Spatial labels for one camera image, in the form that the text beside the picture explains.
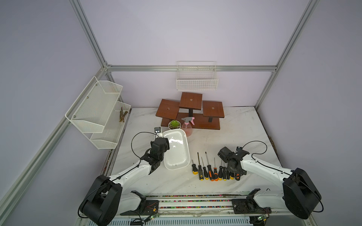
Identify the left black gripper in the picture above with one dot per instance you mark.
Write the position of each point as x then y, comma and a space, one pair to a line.
167, 146

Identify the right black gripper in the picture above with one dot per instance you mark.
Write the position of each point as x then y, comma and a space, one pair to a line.
242, 171

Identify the black yellow-end screwdriver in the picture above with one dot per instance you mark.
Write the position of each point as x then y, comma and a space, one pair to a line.
224, 173

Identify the black ribbed screwdriver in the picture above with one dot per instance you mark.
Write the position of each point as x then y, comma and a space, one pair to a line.
220, 172

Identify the black orange-band screwdriver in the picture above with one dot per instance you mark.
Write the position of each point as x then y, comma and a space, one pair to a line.
216, 177

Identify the white plastic storage box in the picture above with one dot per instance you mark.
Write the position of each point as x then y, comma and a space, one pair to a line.
178, 156

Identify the black orange hex-collar screwdriver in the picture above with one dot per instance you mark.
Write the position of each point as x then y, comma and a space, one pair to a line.
209, 169

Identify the thin black precision screwdriver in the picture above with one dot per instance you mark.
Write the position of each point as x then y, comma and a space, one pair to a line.
204, 170

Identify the long yellow-dotted flathead screwdriver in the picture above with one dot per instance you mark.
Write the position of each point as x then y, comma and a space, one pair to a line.
200, 171

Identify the stubby black yellow screwdriver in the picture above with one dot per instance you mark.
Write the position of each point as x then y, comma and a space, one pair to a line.
194, 168

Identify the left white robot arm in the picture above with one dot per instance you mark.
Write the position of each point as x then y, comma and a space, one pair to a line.
104, 199

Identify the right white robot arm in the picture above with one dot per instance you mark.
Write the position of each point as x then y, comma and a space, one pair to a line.
297, 193

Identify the potted green succulent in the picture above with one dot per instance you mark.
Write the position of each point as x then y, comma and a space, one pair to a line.
174, 124

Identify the pink spray bottle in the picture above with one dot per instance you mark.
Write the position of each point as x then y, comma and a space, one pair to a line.
187, 125

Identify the white mesh lower shelf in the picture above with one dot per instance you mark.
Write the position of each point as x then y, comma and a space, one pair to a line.
110, 137

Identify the white mesh shelf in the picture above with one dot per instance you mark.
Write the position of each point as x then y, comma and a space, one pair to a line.
110, 137
92, 111

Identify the brown twigs in shelf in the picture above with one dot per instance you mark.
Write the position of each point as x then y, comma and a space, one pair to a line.
123, 114

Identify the brown wooden tiered stand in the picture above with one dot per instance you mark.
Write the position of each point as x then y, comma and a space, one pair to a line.
206, 114

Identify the white mesh upper shelf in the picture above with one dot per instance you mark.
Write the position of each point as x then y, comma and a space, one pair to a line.
92, 111

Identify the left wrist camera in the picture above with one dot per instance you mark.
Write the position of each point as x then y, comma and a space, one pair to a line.
157, 132

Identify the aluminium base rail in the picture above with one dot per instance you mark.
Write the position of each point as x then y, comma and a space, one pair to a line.
204, 210

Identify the white wire wall basket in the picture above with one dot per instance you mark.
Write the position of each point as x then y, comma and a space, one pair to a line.
196, 76

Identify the aluminium frame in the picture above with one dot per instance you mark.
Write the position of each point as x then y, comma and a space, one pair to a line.
45, 59

